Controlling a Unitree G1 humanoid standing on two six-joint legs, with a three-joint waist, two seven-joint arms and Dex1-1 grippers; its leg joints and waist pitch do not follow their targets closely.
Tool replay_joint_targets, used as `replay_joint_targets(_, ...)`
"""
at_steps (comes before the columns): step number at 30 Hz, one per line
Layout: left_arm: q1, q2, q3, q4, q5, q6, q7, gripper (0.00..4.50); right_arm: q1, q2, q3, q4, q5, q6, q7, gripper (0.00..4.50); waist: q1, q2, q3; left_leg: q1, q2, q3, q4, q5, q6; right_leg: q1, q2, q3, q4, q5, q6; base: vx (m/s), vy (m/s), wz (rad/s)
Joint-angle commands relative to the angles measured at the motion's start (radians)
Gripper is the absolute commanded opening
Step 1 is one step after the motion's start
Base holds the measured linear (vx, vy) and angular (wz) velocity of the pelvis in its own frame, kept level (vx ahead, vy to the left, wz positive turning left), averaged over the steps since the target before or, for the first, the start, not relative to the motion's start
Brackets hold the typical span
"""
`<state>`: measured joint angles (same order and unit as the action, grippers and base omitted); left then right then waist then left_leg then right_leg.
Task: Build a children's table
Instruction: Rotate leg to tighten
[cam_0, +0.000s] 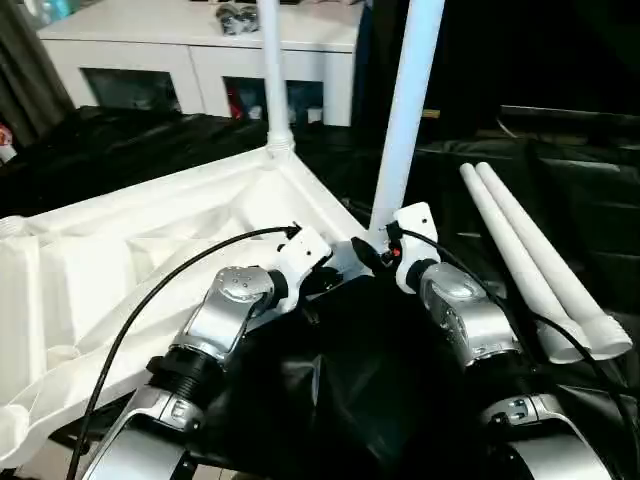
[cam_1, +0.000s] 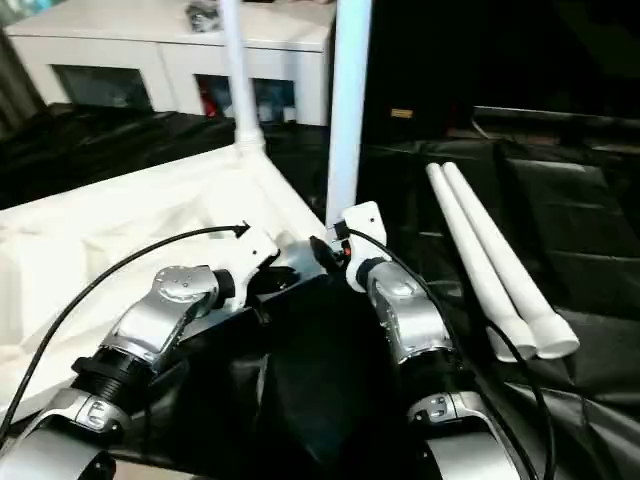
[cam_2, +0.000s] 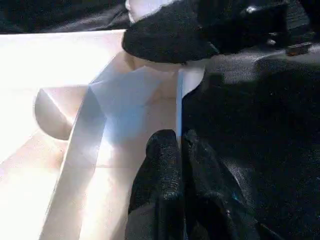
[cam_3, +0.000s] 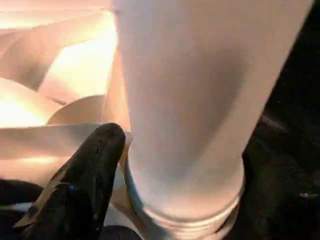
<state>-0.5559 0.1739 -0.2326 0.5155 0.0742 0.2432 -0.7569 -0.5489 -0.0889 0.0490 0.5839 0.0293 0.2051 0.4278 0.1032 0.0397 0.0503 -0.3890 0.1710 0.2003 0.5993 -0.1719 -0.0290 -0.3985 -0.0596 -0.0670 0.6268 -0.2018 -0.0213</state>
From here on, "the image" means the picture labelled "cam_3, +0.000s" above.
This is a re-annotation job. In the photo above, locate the black plastic mat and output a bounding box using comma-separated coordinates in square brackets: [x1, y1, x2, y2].
[0, 5, 320, 240]

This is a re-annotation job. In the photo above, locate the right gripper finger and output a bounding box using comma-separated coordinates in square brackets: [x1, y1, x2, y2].
[14, 122, 127, 240]

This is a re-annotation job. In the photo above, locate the white plastic table leg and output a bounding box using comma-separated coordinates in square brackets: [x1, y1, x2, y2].
[111, 0, 315, 240]

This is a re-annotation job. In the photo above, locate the white plastic table top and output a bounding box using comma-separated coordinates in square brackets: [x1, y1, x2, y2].
[0, 0, 146, 240]

